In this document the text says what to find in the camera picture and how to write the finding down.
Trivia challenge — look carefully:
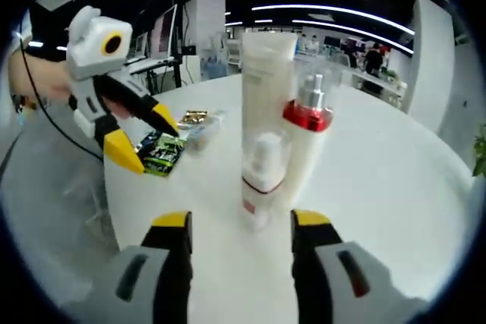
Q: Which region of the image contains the person in white shirt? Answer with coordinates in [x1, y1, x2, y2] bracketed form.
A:
[17, 30, 106, 162]

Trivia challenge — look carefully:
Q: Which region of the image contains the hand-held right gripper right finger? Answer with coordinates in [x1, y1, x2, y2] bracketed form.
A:
[290, 208, 404, 324]

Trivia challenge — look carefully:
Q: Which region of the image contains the gold foil skincare sachet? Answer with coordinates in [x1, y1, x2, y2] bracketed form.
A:
[178, 110, 211, 130]

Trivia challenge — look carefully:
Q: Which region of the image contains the white short tube pair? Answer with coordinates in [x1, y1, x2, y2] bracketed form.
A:
[240, 130, 294, 227]

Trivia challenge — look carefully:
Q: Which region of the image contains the green black skincare sachet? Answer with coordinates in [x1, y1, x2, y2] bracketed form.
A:
[135, 130, 188, 178]

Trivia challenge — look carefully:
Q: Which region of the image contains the red collar skincare pump bottle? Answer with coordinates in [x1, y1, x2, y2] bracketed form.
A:
[282, 61, 343, 204]

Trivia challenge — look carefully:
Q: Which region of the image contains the white skincare tube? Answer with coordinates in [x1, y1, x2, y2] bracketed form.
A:
[241, 31, 299, 173]

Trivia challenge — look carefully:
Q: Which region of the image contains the monitor on stand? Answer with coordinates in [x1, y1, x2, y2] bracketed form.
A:
[149, 2, 180, 62]

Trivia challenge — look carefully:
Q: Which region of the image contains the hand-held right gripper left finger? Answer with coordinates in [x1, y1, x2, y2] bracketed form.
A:
[90, 209, 194, 324]

